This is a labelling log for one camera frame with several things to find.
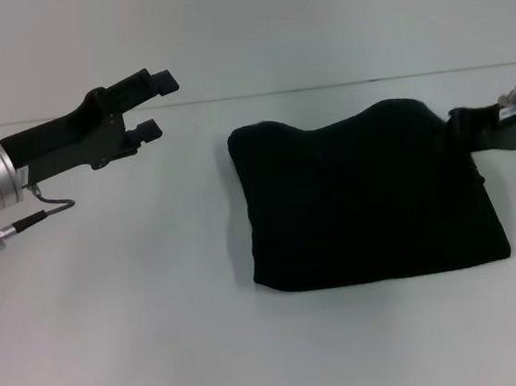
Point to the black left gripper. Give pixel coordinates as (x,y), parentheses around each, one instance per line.
(74,134)

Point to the black shirt with FREE print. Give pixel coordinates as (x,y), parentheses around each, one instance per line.
(366,199)

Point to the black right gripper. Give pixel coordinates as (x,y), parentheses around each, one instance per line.
(487,118)

